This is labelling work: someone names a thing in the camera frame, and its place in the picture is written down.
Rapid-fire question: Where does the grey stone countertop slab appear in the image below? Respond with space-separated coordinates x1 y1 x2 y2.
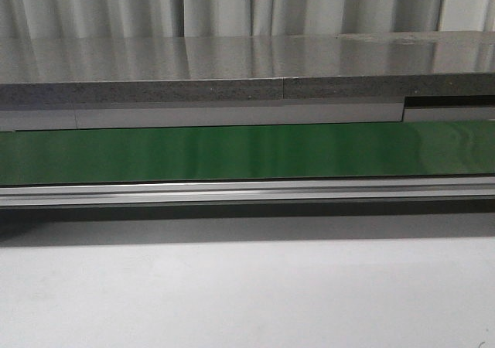
1 32 494 108

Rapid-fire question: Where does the grey panel under countertop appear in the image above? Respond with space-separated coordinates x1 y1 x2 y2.
1 95 494 131

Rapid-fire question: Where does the green conveyor belt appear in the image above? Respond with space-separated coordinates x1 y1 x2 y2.
1 121 494 186

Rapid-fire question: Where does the white pleated curtain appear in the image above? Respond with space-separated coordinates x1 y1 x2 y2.
1 0 494 39

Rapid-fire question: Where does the aluminium conveyor side rail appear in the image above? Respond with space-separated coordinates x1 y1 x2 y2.
1 176 494 208

